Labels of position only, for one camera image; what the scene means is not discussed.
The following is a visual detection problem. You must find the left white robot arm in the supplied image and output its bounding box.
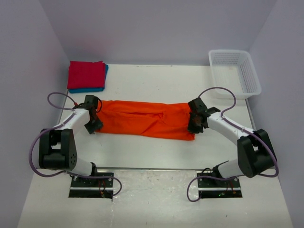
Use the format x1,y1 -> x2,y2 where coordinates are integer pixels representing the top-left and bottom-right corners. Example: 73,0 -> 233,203
38,95 -> 103,177

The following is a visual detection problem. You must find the folded blue t shirt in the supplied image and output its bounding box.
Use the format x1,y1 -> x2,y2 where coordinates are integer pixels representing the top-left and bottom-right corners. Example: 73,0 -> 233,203
69,64 -> 109,94

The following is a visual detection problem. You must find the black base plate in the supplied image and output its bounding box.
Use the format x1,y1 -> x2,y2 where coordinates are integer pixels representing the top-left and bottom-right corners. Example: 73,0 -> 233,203
71,171 -> 114,191
197,168 -> 240,189

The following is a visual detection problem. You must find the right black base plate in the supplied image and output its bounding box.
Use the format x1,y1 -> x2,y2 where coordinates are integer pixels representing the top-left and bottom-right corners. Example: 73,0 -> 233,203
197,168 -> 240,189

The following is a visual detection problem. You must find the orange t shirt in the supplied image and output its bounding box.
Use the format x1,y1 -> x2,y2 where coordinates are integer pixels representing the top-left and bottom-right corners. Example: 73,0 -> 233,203
96,100 -> 195,141

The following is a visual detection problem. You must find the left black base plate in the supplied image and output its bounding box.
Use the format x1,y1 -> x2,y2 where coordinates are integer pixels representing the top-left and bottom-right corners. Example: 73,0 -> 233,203
71,171 -> 114,191

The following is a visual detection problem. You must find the white plastic basket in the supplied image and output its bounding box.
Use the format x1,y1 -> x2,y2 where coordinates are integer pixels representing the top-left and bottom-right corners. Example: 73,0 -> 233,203
209,49 -> 262,99

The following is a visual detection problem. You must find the folded red t shirt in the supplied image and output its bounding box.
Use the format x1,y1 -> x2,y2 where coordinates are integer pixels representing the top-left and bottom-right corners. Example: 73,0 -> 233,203
67,61 -> 106,90

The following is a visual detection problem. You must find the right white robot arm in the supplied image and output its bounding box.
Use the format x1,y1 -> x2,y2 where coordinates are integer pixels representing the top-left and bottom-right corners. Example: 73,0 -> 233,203
188,97 -> 279,180

